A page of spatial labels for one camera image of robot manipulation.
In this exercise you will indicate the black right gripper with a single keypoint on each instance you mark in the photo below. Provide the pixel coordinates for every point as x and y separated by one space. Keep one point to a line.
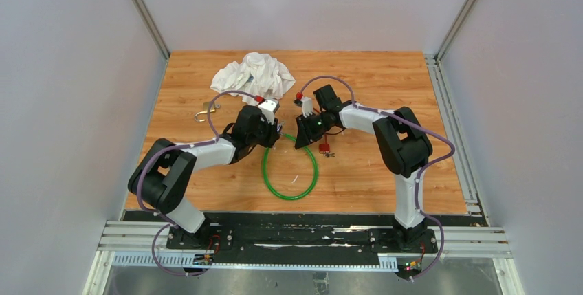
305 135

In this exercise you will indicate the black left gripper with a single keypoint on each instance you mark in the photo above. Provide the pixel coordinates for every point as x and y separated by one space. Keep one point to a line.
273 135

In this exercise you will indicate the silver key bunch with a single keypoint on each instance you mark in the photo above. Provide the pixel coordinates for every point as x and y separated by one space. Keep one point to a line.
280 127

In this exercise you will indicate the green cable lock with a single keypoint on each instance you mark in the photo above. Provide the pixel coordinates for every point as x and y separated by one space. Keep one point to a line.
289 176

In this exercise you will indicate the red cable lock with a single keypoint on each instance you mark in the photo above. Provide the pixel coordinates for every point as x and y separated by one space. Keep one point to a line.
323 146

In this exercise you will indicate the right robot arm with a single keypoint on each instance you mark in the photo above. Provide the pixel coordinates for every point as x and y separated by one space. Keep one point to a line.
405 149

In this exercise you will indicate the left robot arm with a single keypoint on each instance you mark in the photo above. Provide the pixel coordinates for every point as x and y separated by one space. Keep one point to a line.
162 177

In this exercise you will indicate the brass padlock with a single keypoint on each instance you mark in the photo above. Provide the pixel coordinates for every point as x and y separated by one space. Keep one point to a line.
208 108

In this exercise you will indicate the white crumpled cloth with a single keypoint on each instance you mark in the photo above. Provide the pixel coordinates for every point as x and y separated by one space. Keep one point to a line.
256 75

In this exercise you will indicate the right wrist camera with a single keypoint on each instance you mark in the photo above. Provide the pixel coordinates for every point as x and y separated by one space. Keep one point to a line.
307 106

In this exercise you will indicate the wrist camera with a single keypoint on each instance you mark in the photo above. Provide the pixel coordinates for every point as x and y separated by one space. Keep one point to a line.
269 107
307 106

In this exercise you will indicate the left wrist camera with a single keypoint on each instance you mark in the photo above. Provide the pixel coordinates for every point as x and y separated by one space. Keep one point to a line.
269 107

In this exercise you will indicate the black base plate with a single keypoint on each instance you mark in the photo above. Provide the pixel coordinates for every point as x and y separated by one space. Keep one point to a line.
303 239

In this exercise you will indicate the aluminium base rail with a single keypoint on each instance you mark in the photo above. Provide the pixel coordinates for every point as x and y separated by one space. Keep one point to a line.
470 260

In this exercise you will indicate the aluminium frame post left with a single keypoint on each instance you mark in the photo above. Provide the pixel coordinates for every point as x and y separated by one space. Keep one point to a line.
154 31

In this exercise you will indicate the aluminium frame post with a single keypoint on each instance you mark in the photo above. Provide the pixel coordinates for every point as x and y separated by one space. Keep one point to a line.
454 29
154 31

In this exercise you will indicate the aluminium frame post right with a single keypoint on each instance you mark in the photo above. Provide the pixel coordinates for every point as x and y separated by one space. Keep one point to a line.
454 29

